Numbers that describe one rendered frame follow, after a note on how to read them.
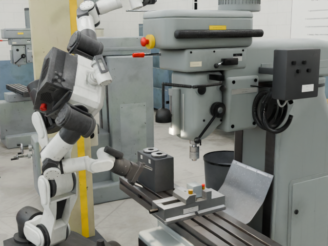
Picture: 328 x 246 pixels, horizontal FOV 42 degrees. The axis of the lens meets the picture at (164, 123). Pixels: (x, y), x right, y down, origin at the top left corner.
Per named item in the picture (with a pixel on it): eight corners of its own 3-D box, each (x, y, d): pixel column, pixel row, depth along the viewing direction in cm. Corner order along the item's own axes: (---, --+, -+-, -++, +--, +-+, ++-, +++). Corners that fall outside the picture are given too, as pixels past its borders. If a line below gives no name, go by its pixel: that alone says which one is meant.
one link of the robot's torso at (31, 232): (23, 240, 249) (22, 219, 246) (53, 229, 263) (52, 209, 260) (42, 253, 235) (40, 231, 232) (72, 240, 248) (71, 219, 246)
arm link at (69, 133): (53, 137, 183) (71, 116, 178) (52, 124, 189) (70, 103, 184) (76, 147, 189) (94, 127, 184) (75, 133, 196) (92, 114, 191)
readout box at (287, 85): (286, 101, 174) (289, 49, 170) (271, 98, 182) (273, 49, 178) (320, 97, 184) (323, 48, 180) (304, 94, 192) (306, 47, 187)
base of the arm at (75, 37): (62, 56, 207) (72, 51, 198) (69, 32, 210) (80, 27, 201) (88, 68, 216) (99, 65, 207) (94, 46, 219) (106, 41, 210)
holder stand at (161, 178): (154, 193, 232) (154, 157, 228) (137, 181, 251) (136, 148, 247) (174, 189, 238) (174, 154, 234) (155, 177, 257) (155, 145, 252)
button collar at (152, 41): (151, 49, 179) (151, 34, 177) (144, 48, 184) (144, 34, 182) (155, 49, 180) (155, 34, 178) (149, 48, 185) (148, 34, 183)
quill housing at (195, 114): (190, 144, 188) (190, 72, 182) (167, 135, 206) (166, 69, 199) (224, 138, 197) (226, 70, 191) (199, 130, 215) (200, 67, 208)
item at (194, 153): (200, 156, 205) (200, 146, 204) (198, 159, 201) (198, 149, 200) (190, 156, 206) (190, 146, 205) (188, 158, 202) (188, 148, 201)
